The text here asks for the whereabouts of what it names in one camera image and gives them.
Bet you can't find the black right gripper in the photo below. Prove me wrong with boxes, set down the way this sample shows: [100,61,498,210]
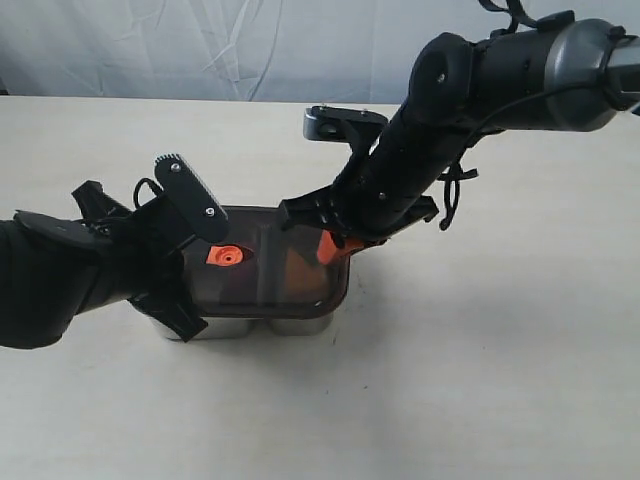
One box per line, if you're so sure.
[278,159,439,265]

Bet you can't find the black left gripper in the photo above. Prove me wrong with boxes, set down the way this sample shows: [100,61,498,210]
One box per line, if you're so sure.
[72,179,208,342]

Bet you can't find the yellow toy cheese wedge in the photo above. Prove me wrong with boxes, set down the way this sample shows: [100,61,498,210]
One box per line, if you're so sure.
[284,249,327,295]

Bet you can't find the dark transparent lunch box lid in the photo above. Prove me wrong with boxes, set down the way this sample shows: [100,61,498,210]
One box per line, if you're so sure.
[179,203,351,319]

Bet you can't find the stainless steel lunch box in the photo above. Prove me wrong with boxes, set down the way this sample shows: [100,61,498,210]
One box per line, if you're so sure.
[149,204,351,342]

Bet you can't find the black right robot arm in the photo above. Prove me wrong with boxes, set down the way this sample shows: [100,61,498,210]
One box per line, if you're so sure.
[278,3,639,263]

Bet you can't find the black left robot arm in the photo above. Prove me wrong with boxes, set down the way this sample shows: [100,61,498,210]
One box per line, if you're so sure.
[1,181,228,350]

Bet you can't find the blue-grey backdrop cloth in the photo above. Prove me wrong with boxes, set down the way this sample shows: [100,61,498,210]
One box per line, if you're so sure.
[0,0,640,108]

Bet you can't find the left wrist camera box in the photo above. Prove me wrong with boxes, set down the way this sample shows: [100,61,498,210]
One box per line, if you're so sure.
[154,153,229,243]

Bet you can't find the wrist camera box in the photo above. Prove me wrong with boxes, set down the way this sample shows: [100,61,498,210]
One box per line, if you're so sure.
[302,105,389,143]
[154,153,229,243]

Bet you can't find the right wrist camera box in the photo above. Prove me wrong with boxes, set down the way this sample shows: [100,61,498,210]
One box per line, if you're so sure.
[302,105,389,143]

